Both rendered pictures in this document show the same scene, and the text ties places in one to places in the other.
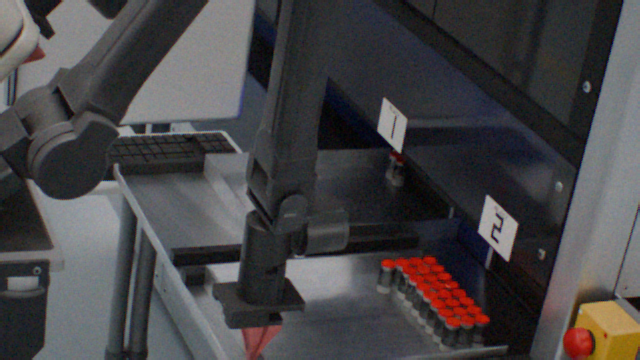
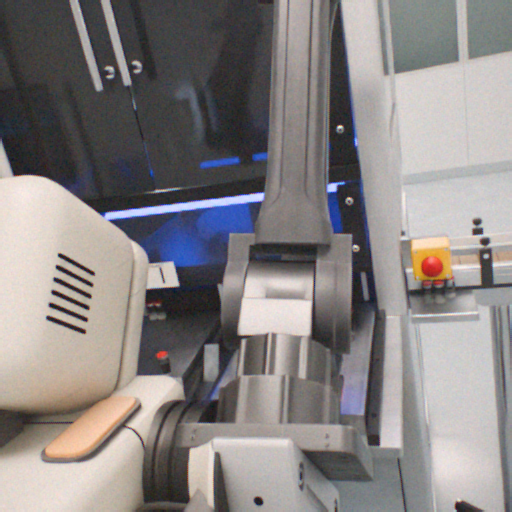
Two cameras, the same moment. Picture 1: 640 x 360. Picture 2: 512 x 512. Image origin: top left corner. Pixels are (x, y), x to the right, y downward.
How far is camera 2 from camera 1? 1.12 m
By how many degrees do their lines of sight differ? 42
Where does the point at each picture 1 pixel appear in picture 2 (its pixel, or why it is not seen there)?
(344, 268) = not seen: hidden behind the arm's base
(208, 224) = not seen: hidden behind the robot
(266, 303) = (336, 369)
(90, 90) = (322, 211)
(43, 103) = (263, 272)
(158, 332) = not seen: outside the picture
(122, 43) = (317, 144)
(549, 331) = (389, 284)
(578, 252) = (389, 224)
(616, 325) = (440, 242)
